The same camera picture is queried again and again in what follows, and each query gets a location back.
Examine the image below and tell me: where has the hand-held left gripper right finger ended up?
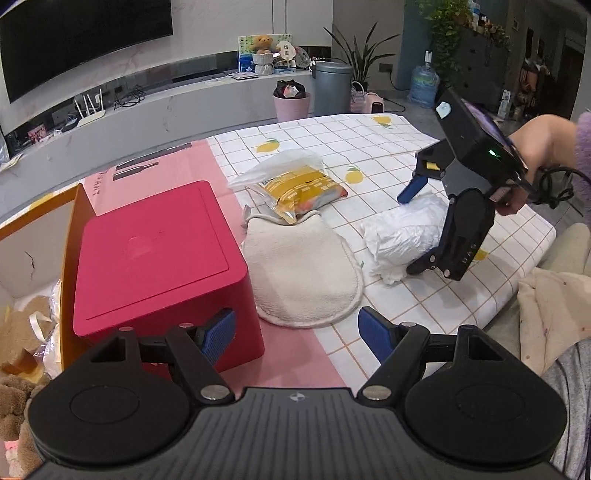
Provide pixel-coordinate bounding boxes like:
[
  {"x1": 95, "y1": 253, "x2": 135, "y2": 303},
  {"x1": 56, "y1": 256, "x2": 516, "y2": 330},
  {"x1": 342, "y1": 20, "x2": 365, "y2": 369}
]
[{"x1": 358, "y1": 305, "x2": 507, "y2": 403}]

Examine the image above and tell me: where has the white plastic bag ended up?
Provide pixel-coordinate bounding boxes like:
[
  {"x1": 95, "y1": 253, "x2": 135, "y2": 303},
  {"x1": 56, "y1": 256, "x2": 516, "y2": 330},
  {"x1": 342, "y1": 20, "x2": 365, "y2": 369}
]
[{"x1": 360, "y1": 191, "x2": 451, "y2": 285}]

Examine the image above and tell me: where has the small pink heater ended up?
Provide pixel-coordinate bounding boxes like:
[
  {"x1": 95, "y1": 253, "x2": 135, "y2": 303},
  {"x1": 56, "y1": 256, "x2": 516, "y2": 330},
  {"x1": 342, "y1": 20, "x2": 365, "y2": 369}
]
[{"x1": 349, "y1": 80, "x2": 388, "y2": 115}]

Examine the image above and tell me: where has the person's right hand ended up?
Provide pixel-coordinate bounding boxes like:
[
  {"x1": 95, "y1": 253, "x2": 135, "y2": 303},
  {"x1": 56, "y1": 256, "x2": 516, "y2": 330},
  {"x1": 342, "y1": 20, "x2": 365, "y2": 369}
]
[{"x1": 495, "y1": 114, "x2": 578, "y2": 217}]

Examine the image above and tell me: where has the red box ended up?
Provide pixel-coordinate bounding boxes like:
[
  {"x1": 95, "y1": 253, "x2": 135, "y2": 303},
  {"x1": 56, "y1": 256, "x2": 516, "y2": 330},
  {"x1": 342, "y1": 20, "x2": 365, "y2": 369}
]
[{"x1": 72, "y1": 180, "x2": 266, "y2": 376}]

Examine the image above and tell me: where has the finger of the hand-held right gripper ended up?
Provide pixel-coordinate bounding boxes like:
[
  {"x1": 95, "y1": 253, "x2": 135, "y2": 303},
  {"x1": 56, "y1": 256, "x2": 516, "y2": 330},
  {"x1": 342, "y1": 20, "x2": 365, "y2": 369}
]
[
  {"x1": 405, "y1": 247, "x2": 446, "y2": 278},
  {"x1": 396, "y1": 140, "x2": 457, "y2": 205}
]

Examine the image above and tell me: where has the cream printed blanket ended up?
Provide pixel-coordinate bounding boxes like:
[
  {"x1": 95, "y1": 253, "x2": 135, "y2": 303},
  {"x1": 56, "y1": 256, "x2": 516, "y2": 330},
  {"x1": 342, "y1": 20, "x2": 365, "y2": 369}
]
[{"x1": 517, "y1": 268, "x2": 591, "y2": 376}]

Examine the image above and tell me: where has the yellow packet in clear bag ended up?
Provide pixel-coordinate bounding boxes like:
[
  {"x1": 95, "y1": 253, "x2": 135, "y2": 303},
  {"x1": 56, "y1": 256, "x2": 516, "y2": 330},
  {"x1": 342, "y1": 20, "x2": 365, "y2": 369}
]
[{"x1": 228, "y1": 148, "x2": 348, "y2": 226}]

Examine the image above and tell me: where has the cream fleece mitt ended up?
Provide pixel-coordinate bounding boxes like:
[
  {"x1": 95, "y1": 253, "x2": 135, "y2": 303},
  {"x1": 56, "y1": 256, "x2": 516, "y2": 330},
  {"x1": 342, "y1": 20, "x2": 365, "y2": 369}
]
[{"x1": 241, "y1": 210, "x2": 365, "y2": 329}]

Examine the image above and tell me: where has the person's grey striped clothing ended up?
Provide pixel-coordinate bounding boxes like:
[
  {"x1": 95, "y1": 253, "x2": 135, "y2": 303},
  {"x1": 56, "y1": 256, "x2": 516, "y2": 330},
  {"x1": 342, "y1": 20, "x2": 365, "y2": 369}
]
[{"x1": 539, "y1": 339, "x2": 591, "y2": 480}]

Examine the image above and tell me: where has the dark tall cabinet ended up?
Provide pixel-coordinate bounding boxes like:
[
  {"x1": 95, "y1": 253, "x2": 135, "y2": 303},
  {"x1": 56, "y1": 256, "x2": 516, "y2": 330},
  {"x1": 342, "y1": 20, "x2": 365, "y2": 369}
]
[{"x1": 455, "y1": 21, "x2": 514, "y2": 117}]

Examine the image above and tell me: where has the white marble television console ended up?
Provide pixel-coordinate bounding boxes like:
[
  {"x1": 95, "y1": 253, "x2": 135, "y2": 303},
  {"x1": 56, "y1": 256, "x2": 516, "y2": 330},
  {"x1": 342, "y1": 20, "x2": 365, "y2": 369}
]
[{"x1": 0, "y1": 68, "x2": 320, "y2": 209}]

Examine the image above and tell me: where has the tall leafy floor plant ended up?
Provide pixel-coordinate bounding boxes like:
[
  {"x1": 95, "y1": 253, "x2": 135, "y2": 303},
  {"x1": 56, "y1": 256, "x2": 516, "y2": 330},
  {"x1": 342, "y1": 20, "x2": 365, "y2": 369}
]
[{"x1": 323, "y1": 22, "x2": 400, "y2": 92}]

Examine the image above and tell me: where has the person's right forearm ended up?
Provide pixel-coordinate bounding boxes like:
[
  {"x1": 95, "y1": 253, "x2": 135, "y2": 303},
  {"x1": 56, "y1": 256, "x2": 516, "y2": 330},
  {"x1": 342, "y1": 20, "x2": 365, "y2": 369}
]
[{"x1": 573, "y1": 108, "x2": 591, "y2": 227}]

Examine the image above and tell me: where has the orange-rimmed white storage box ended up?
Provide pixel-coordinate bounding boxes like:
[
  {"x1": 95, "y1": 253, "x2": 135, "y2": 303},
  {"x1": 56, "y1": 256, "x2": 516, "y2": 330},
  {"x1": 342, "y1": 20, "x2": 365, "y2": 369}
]
[{"x1": 0, "y1": 182, "x2": 99, "y2": 385}]

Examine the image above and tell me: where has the white router with antennas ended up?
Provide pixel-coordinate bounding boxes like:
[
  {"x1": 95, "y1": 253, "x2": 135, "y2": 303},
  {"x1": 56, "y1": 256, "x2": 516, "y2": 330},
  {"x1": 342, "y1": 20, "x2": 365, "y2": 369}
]
[{"x1": 73, "y1": 90, "x2": 107, "y2": 128}]

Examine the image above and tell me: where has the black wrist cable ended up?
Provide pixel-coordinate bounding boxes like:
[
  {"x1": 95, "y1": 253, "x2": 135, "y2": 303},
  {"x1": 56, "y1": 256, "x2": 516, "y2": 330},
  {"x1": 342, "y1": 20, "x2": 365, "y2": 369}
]
[{"x1": 533, "y1": 165, "x2": 591, "y2": 209}]

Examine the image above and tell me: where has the small brown teddy bear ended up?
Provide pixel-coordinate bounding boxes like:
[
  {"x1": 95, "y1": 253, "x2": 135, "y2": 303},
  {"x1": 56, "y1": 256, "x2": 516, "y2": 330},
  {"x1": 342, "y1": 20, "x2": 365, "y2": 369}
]
[{"x1": 252, "y1": 34, "x2": 276, "y2": 75}]

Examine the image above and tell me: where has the black curved television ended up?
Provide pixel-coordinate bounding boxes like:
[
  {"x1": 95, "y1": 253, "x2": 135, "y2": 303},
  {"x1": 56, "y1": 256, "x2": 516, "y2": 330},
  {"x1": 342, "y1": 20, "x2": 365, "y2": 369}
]
[{"x1": 0, "y1": 0, "x2": 174, "y2": 105}]

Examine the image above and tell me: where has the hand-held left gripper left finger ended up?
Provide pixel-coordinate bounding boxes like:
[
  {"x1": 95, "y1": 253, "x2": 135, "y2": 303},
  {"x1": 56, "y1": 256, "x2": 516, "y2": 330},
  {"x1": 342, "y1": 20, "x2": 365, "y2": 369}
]
[{"x1": 88, "y1": 308, "x2": 237, "y2": 403}]

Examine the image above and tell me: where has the green trailing vine plant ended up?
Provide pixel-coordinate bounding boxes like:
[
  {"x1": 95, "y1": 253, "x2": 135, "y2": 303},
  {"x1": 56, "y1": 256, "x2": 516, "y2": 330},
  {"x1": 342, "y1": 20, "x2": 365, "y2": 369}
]
[{"x1": 414, "y1": 0, "x2": 472, "y2": 89}]

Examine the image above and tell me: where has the grey round trash can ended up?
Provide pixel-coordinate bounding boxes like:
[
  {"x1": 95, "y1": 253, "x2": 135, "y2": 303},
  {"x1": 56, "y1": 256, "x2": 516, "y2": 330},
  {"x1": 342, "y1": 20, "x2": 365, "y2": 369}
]
[{"x1": 314, "y1": 61, "x2": 354, "y2": 118}]

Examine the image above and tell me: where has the pink bin with black bag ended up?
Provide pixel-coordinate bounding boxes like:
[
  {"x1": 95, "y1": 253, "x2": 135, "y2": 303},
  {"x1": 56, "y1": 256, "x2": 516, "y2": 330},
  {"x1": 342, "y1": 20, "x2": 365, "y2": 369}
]
[{"x1": 272, "y1": 80, "x2": 311, "y2": 123}]

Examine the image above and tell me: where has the black cable bundle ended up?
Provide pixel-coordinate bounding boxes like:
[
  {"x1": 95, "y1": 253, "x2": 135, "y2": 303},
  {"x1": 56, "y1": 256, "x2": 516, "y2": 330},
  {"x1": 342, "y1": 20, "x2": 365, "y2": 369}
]
[{"x1": 113, "y1": 85, "x2": 147, "y2": 110}]

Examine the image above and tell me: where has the blue water jug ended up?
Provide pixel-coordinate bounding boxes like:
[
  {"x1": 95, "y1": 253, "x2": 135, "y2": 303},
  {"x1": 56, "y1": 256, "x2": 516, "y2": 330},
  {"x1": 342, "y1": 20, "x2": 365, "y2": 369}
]
[{"x1": 407, "y1": 51, "x2": 441, "y2": 109}]

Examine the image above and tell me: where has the green and white display card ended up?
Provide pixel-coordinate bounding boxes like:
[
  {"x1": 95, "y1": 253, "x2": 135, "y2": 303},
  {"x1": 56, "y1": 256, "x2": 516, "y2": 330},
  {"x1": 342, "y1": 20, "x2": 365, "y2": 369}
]
[{"x1": 238, "y1": 33, "x2": 294, "y2": 73}]

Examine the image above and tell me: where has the brown fuzzy plush toy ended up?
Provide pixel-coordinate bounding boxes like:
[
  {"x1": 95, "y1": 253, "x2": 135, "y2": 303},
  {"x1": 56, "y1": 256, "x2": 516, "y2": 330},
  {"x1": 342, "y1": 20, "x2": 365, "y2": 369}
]
[{"x1": 0, "y1": 373, "x2": 50, "y2": 479}]

